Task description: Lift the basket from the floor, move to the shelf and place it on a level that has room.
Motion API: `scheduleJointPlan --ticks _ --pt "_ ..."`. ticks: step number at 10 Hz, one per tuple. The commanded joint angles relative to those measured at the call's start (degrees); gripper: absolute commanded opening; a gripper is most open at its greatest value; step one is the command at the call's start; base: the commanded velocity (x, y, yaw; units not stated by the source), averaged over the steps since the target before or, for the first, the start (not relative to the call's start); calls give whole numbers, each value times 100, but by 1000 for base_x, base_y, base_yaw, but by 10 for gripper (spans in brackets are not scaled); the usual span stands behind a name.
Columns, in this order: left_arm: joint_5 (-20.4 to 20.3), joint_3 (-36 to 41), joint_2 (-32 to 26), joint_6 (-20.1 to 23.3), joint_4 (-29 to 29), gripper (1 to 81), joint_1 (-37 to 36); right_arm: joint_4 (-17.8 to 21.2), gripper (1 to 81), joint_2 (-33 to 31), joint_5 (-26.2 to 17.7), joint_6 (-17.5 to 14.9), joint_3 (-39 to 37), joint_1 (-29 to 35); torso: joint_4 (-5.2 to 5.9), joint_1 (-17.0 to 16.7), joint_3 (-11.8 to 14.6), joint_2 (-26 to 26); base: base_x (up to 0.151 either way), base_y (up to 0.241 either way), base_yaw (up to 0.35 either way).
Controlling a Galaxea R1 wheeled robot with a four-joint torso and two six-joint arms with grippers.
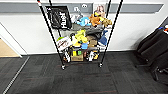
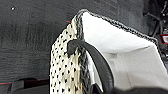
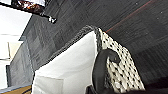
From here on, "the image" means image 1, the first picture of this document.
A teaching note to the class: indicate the small yellow box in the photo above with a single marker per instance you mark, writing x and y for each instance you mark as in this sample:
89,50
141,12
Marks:
74,52

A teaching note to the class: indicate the brown plush toy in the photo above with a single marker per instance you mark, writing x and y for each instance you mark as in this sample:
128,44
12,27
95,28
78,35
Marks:
107,22

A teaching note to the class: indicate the black white slim bag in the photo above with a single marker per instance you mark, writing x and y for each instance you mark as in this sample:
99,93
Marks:
66,56

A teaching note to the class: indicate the black garment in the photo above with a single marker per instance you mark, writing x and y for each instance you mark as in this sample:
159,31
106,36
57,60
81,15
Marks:
153,45

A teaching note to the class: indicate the white picture card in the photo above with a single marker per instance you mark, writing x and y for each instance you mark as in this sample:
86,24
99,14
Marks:
99,8

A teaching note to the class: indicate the small blue cup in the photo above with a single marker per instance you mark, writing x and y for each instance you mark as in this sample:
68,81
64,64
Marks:
85,45

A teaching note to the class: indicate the brown cardboard box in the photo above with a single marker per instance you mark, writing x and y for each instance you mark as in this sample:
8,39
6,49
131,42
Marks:
77,58

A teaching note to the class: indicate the orange plush toy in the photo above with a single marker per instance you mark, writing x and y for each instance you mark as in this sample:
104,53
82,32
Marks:
95,20

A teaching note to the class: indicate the blue shark plush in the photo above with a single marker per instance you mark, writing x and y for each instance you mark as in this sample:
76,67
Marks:
103,39

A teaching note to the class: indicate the small orange pack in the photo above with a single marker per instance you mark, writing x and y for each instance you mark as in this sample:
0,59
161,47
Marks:
96,57

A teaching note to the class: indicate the white door frame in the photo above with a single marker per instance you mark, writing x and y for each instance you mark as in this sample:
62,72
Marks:
11,40

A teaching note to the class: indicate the black Huel bag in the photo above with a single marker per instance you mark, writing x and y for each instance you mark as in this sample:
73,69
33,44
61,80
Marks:
60,18

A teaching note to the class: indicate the yellow plush toy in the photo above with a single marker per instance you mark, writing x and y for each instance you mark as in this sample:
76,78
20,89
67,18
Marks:
80,37

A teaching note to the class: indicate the white printed bag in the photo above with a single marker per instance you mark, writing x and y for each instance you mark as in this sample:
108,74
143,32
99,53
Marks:
64,43

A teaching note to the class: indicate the blue plush toy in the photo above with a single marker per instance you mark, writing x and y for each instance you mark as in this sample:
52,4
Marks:
84,21

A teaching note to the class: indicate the small green box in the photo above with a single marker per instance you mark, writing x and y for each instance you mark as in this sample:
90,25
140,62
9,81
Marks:
79,52

